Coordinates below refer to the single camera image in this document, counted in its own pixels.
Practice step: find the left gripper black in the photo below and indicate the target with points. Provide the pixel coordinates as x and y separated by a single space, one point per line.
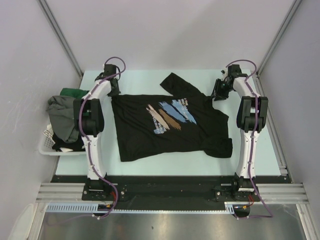
116 91

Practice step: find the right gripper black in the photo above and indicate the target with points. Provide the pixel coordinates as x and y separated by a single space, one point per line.
217 92

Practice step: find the black printed t shirt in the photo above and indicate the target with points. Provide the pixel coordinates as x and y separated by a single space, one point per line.
182 121

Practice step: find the white plastic laundry basket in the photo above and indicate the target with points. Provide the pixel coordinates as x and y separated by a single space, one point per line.
46 143

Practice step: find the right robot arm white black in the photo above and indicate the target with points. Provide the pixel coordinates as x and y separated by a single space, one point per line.
250 120

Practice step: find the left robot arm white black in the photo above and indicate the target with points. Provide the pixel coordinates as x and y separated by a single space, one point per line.
89 122

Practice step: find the green t shirt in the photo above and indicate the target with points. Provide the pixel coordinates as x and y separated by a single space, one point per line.
73 92

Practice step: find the grey t shirt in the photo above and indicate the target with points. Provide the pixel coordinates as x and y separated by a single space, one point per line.
61 115

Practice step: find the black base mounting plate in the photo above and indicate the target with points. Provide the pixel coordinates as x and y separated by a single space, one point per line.
162 193

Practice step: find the right aluminium frame rail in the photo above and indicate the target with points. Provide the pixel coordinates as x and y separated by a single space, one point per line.
274 137

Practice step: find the left aluminium corner post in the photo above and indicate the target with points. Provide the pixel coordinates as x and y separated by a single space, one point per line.
52 21

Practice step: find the aluminium corner post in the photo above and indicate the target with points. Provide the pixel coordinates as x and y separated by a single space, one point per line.
52 21
279 34

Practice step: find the right aluminium corner post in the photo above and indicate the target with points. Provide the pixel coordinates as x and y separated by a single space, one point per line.
279 34

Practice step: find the grey cable duct strip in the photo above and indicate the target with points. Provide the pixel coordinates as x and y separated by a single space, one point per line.
96 208

